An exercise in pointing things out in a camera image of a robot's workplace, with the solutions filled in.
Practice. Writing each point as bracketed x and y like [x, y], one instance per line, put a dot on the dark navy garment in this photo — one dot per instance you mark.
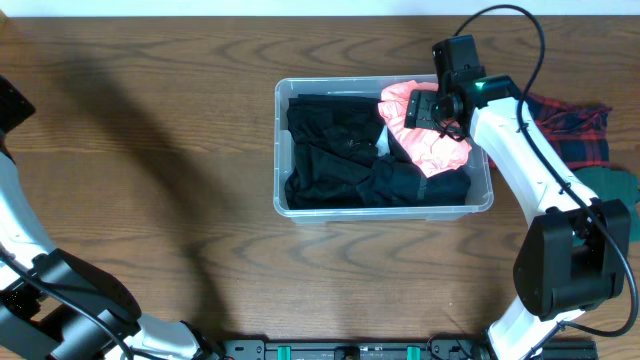
[398, 184]

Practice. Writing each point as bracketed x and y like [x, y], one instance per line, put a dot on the red black plaid shirt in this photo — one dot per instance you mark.
[577, 132]

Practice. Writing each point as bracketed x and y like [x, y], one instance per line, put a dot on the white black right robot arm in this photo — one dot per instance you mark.
[574, 256]

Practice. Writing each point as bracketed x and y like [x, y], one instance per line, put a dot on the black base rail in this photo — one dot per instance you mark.
[438, 349]

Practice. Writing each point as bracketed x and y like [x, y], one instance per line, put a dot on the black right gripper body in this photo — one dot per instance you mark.
[432, 112]

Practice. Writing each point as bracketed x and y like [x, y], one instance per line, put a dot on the clear plastic storage container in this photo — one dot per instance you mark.
[480, 196]

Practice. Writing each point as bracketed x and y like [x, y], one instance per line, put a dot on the white label sticker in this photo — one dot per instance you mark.
[382, 144]

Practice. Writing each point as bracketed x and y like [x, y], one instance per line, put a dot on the large black garment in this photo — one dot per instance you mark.
[335, 150]

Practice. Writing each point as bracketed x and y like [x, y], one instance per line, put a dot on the pink garment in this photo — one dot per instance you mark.
[430, 152]

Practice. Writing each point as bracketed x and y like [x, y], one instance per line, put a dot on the dark green garment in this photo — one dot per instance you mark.
[611, 184]

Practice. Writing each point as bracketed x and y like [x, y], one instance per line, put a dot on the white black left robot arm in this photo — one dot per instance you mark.
[55, 305]

